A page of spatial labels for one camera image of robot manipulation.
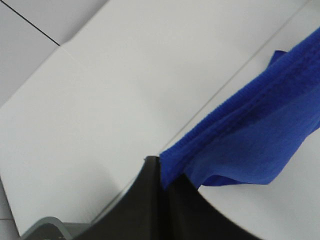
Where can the blue microfibre towel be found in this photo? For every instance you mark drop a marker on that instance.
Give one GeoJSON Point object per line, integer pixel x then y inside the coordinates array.
{"type": "Point", "coordinates": [250, 138]}

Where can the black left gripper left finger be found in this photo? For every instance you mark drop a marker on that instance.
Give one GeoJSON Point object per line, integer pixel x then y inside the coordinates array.
{"type": "Point", "coordinates": [141, 213]}

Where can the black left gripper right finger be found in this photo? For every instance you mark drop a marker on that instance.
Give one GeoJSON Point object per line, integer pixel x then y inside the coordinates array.
{"type": "Point", "coordinates": [193, 218]}

